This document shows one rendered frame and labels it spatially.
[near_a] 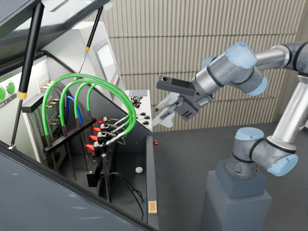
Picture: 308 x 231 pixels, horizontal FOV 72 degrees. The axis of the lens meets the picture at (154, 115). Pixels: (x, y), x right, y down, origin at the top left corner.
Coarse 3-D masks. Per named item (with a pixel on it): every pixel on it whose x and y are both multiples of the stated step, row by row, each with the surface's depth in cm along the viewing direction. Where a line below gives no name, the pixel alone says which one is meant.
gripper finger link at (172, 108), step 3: (177, 102) 65; (171, 105) 65; (174, 105) 64; (177, 105) 64; (168, 108) 66; (171, 108) 64; (174, 108) 64; (165, 111) 66; (168, 111) 64; (171, 111) 64; (174, 111) 65; (165, 114) 65; (168, 114) 65; (159, 117) 67; (162, 117) 67; (165, 117) 67; (162, 120) 67
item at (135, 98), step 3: (135, 96) 170; (138, 96) 174; (141, 96) 173; (132, 99) 170; (135, 99) 159; (138, 99) 168; (132, 102) 159; (135, 102) 161; (138, 102) 160; (135, 105) 158; (138, 105) 154
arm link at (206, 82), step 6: (204, 72) 59; (198, 78) 60; (204, 78) 59; (210, 78) 58; (198, 84) 60; (204, 84) 59; (210, 84) 58; (216, 84) 58; (204, 90) 60; (210, 90) 59; (216, 90) 60
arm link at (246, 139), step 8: (240, 128) 103; (248, 128) 102; (256, 128) 102; (240, 136) 98; (248, 136) 95; (256, 136) 94; (240, 144) 99; (248, 144) 96; (256, 144) 93; (240, 152) 100; (248, 152) 95; (248, 160) 100
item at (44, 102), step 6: (60, 78) 79; (90, 78) 80; (96, 78) 80; (54, 84) 80; (108, 84) 81; (48, 90) 81; (120, 90) 83; (126, 96) 84; (42, 108) 84; (132, 108) 86; (42, 114) 86; (132, 126) 90; (48, 132) 90; (126, 132) 91
